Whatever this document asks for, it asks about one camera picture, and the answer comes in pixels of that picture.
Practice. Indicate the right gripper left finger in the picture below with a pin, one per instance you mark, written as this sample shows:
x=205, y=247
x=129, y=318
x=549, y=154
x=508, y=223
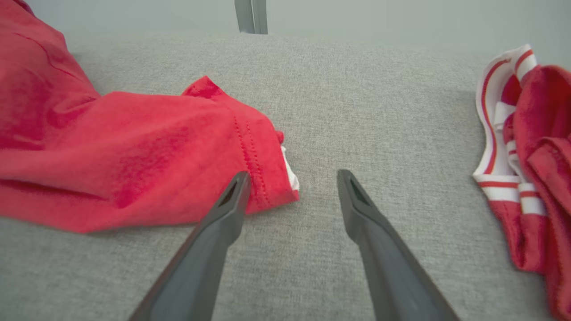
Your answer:
x=196, y=267

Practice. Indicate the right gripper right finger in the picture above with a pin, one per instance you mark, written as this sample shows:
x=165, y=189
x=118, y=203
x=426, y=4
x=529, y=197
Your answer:
x=392, y=276

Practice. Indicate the red garment with striped trim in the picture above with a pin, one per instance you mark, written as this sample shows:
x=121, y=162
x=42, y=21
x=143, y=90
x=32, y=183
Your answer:
x=544, y=133

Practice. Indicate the grey partition post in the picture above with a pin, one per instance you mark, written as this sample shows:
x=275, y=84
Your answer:
x=244, y=15
x=261, y=15

